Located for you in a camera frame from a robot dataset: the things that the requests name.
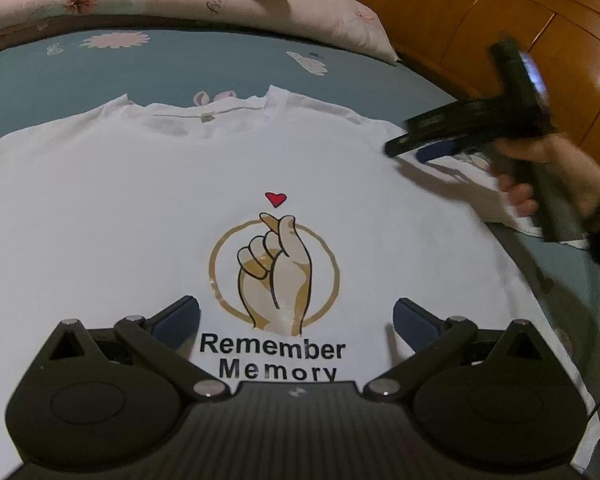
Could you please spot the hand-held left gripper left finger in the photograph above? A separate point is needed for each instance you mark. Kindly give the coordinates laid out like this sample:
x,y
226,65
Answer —
x,y
177,322

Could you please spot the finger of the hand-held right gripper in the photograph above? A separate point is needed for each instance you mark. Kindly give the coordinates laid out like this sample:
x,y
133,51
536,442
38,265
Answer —
x,y
402,146
437,152

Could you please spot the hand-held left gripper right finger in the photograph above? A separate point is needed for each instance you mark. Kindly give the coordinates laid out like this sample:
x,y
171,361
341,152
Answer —
x,y
415,325

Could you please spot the white printed t-shirt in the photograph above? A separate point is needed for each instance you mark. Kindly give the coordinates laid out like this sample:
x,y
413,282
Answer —
x,y
130,185

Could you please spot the person's right hand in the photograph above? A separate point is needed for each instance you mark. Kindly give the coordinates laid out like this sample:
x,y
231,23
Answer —
x,y
572,170

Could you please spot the wooden headboard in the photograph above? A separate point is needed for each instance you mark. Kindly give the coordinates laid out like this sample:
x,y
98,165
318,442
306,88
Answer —
x,y
480,10

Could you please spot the teal floral bed sheet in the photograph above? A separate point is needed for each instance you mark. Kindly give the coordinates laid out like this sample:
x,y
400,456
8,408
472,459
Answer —
x,y
180,65

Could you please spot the folded pink floral quilt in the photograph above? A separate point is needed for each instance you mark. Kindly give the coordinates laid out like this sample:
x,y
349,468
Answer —
x,y
180,5

